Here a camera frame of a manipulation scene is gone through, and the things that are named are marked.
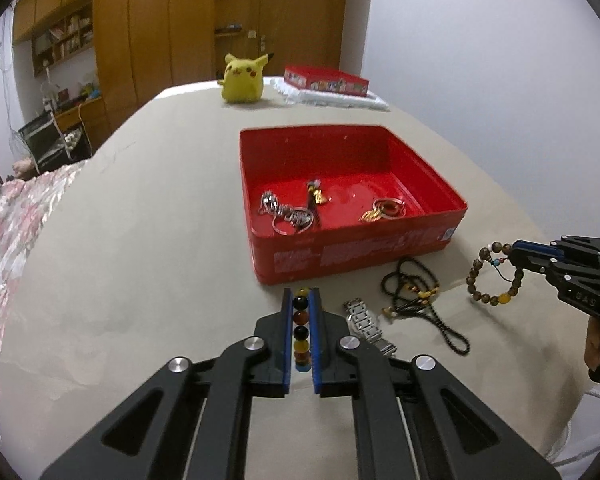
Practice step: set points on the black tassel gold pendant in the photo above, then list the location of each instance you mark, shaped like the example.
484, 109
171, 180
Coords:
316, 200

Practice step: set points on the wooden bookshelf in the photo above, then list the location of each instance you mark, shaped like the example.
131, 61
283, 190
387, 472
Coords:
62, 40

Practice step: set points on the red printed box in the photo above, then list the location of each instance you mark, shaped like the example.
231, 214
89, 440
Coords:
325, 80

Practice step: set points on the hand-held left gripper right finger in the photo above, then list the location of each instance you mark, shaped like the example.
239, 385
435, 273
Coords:
316, 340

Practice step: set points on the pink floral quilt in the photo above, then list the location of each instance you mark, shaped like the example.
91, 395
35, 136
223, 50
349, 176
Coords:
10, 260

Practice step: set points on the wooden desk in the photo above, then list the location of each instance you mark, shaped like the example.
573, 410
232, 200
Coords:
90, 115

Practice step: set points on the silver bangle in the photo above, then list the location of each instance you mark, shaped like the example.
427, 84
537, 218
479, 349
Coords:
280, 230
405, 208

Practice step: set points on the red tin box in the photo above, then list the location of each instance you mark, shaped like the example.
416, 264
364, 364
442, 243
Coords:
360, 255

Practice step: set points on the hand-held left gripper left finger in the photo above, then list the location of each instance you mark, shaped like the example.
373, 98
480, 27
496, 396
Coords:
287, 340

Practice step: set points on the wooden door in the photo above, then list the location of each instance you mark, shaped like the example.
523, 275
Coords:
305, 15

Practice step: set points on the white folded cloth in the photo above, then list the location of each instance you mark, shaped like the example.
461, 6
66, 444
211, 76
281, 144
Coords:
340, 101

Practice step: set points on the silver wristwatch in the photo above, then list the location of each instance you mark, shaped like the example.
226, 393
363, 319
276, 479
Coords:
362, 317

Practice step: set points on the person's right hand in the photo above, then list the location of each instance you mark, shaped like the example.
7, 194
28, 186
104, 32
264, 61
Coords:
592, 345

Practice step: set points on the yellow plush toy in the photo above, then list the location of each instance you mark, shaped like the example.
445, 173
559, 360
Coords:
240, 80

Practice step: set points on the black chair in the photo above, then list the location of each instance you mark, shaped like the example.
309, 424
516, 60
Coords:
42, 142

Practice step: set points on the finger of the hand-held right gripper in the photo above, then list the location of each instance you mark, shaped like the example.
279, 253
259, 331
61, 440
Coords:
530, 262
530, 247

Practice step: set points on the wooden wardrobe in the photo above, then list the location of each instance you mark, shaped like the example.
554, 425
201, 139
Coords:
145, 25

